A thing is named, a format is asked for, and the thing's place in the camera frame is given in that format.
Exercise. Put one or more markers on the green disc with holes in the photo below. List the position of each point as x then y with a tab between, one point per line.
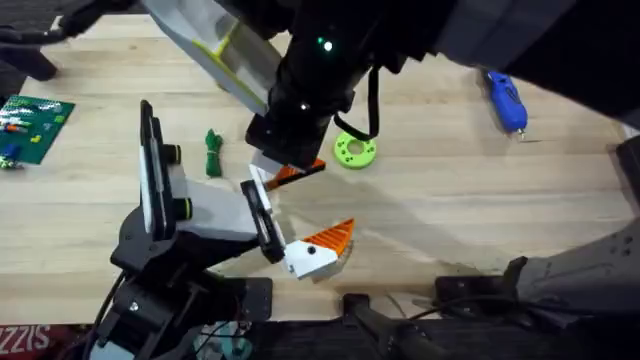
345	152

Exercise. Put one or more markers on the orange ribbed wedge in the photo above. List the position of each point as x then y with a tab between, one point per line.
290	175

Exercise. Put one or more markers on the blue electric screwdriver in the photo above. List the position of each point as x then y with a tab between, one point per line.
507	102

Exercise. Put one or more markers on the red printed box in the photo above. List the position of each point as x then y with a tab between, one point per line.
25	342

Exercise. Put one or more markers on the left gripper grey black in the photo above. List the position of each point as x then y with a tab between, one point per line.
215	210

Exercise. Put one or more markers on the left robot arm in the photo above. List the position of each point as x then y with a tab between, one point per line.
150	300

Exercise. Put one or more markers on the black rail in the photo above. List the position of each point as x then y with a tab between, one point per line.
350	340

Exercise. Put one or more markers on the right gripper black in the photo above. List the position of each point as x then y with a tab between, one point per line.
310	80

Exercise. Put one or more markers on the green board with toy blocks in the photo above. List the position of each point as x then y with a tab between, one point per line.
30	130

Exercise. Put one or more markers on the green toy vegetable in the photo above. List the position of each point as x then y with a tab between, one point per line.
213	155

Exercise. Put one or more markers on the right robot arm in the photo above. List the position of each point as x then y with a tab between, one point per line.
575	270

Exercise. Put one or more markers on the left wrist upright black plate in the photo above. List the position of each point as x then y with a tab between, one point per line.
151	170

